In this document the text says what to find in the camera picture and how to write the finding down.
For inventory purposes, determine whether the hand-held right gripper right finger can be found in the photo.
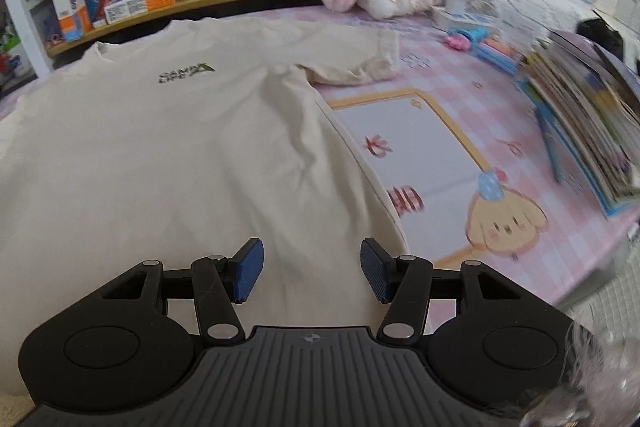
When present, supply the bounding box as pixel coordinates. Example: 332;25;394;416
360;237;533;342

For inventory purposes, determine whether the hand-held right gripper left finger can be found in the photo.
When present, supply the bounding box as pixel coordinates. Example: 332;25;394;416
97;238;264;342

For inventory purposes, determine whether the cream t-shirt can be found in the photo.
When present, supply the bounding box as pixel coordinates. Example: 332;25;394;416
0;18;408;400

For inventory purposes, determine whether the pink checkered desk mat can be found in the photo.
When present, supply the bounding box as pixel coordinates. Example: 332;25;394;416
0;3;640;310

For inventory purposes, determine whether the blue pen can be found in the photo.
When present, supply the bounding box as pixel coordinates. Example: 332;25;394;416
535;107;566;184

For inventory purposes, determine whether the white textured cloth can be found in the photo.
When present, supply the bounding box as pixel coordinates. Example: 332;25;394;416
564;266;640;339

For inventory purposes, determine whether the blurry translucent plastic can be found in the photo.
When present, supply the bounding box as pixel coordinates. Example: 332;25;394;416
519;321;640;427

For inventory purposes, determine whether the pink blue toy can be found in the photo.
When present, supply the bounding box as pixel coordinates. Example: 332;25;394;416
446;26;489;53

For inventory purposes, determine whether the pastel stationery stack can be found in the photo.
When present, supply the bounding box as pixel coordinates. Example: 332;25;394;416
474;36;527;76

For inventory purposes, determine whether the stack of picture books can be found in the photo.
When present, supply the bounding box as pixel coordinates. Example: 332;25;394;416
515;29;640;219

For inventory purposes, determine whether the orange white box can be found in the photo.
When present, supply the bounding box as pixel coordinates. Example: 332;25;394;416
103;0;177;26
48;0;94;43

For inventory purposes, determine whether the black device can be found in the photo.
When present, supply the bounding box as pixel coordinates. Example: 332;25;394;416
575;18;627;58

